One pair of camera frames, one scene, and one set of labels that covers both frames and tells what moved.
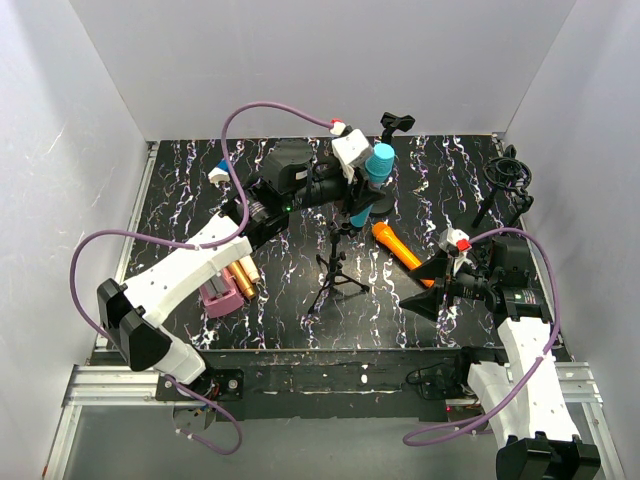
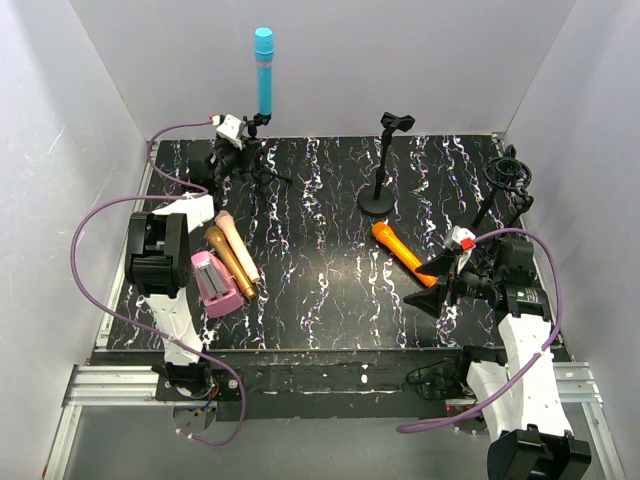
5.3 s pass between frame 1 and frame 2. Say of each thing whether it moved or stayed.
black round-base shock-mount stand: stayed
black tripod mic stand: moved
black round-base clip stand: stayed
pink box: stayed
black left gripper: moved
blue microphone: moved
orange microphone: stayed
